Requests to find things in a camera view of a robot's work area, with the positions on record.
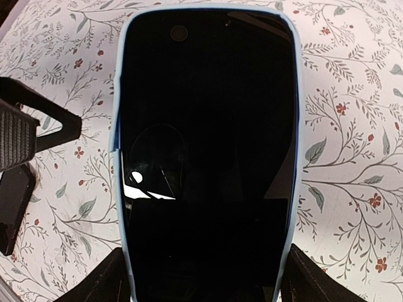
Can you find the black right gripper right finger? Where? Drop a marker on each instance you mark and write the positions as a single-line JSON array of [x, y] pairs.
[[304, 281]]

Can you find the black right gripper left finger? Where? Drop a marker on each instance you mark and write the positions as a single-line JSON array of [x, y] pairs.
[[108, 281]]

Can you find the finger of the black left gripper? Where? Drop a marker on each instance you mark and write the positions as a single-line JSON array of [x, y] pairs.
[[19, 140]]

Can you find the light blue phone case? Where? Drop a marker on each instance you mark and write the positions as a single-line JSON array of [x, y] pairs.
[[117, 126]]

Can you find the black phone lying on table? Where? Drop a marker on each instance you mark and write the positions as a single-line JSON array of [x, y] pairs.
[[17, 185]]

